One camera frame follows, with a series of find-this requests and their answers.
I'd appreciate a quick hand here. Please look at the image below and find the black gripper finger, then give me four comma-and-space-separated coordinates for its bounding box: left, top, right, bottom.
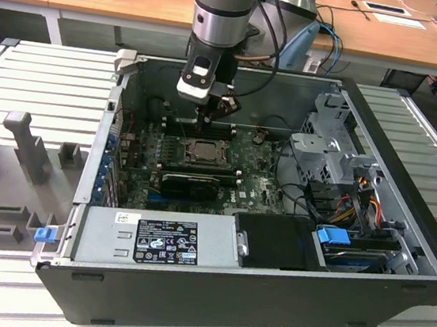
206, 92, 244, 130
195, 103, 217, 131

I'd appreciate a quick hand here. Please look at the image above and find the CPU with silver top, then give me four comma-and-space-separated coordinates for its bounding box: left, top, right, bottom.
191, 139, 222, 160

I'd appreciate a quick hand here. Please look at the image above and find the metal socket cover frame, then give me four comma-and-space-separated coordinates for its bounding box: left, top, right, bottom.
182, 135, 232, 168

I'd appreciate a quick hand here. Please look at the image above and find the black RAM slot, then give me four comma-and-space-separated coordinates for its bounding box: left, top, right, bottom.
218, 176, 244, 188
166, 116, 235, 130
216, 172, 242, 184
164, 158, 240, 175
166, 120, 236, 134
163, 162, 241, 180
165, 124, 235, 139

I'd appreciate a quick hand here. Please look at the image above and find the CPU socket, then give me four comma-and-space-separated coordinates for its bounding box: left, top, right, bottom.
178, 135, 235, 170

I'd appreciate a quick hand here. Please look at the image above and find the blue expansion slot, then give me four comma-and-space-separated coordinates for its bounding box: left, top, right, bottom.
146, 190, 168, 211

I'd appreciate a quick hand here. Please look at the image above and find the black cylindrical component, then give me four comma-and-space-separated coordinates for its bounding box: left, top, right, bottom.
145, 97, 166, 123

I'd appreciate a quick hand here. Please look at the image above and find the black graphics card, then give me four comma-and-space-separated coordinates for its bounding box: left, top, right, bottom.
158, 169, 221, 203

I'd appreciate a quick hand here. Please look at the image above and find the green motherboard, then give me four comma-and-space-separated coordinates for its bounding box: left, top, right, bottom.
115, 114, 301, 230

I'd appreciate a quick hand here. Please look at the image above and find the pale blue teach pendant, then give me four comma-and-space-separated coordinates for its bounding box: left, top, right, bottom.
276, 17, 321, 73

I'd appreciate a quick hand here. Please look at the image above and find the small white adaptor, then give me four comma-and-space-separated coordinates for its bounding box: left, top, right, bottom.
303, 56, 322, 75

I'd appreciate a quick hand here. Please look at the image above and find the grey metal drive cage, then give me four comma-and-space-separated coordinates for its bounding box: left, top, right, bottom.
283, 89, 394, 200

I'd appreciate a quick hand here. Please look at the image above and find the grey plastic case latch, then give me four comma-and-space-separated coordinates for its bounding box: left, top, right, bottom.
112, 48, 140, 79

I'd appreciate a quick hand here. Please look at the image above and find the black plastic shroud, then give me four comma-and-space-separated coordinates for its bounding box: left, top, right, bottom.
226, 208, 335, 280

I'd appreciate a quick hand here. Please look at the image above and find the grey power supply unit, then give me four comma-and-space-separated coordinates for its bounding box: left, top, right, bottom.
70, 196, 247, 282

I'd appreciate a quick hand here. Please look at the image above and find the hard disk in blue carrier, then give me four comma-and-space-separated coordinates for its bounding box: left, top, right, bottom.
311, 223, 397, 279

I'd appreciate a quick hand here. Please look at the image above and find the white paper sheet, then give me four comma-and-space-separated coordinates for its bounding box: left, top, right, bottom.
371, 12, 429, 31

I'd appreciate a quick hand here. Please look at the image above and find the black open PC case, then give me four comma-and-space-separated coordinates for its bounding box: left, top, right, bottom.
23, 40, 437, 327

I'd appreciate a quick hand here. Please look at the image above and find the blue case latch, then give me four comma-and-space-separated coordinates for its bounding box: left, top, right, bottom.
32, 226, 55, 246

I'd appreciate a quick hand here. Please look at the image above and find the grey parts rack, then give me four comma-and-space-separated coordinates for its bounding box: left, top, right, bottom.
0, 107, 94, 264

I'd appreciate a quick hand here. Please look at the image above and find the metal locking lever wire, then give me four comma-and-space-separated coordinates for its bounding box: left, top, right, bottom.
176, 116, 192, 146

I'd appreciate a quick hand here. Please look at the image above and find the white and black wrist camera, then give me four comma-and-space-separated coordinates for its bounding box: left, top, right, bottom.
173, 51, 223, 107

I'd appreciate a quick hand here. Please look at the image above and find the blue cable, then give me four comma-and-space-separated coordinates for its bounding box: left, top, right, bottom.
316, 22, 346, 76

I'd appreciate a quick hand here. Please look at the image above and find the coloured power wire bundle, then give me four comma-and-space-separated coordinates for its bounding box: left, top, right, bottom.
330, 188, 383, 230

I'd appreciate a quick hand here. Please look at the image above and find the white desk cable grommet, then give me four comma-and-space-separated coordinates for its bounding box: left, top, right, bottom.
359, 0, 415, 17

